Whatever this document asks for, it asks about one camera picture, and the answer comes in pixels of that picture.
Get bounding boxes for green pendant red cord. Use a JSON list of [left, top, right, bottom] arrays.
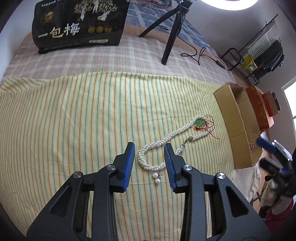
[[194, 114, 220, 140]]

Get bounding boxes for pearl earrings pair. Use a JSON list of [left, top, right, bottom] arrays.
[[152, 172, 162, 184]]

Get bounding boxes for twisted pearl necklace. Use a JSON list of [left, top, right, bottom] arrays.
[[137, 114, 212, 171]]

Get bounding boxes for gloved hand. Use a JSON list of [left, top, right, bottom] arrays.
[[260, 179, 291, 215]]

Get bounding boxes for orange patterned cloth box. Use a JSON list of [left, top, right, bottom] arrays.
[[245, 86, 281, 133]]

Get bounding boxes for brown cardboard box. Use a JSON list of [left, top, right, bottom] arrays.
[[214, 82, 262, 169]]

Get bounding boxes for yellow box on rack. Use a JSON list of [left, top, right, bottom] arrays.
[[242, 55, 257, 74]]

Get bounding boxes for dark hanging clothes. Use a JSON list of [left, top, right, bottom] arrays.
[[253, 40, 285, 80]]

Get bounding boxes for yellow striped cloth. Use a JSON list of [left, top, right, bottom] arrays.
[[1, 72, 261, 234]]

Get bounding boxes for black clothes rack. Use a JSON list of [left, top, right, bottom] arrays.
[[220, 18, 285, 86]]

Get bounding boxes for striped hanging towel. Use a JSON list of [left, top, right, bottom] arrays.
[[245, 21, 280, 60]]

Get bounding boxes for black tripod stand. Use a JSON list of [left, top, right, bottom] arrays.
[[139, 0, 192, 65]]

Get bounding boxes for blue checked mattress sheet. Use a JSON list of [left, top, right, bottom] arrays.
[[125, 2, 219, 57]]

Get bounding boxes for black snack bag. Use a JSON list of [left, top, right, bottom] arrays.
[[32, 0, 130, 54]]

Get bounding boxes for white ring light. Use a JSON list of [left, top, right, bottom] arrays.
[[201, 0, 258, 11]]

